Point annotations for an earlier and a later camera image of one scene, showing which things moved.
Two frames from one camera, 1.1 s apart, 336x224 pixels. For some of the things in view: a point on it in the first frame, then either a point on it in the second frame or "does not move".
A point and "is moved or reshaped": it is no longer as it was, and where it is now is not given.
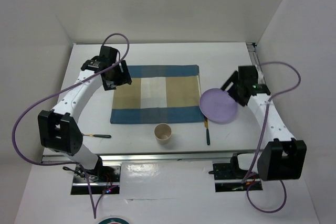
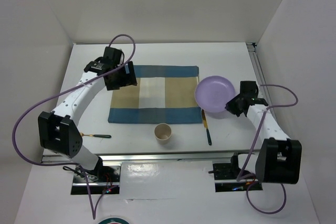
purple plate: (218, 106) is moved or reshaped
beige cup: (162, 132) does not move
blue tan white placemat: (162, 93) does not move
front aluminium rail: (156, 157) does not move
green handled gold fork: (99, 136) does not move
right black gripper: (233, 78) → (230, 106)
